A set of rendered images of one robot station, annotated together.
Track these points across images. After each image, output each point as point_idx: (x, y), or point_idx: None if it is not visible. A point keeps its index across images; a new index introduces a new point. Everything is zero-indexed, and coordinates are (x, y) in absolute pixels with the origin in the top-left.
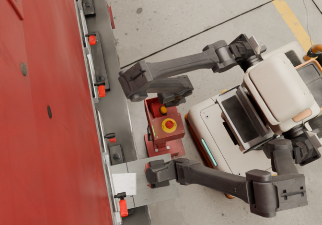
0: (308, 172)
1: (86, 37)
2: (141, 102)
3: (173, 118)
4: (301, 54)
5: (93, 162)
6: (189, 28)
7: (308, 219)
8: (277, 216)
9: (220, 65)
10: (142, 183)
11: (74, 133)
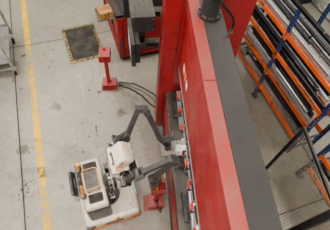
0: None
1: (191, 192)
2: (162, 229)
3: None
4: (86, 200)
5: (190, 119)
6: None
7: (93, 157)
8: (106, 161)
9: (140, 167)
10: (173, 147)
11: (194, 108)
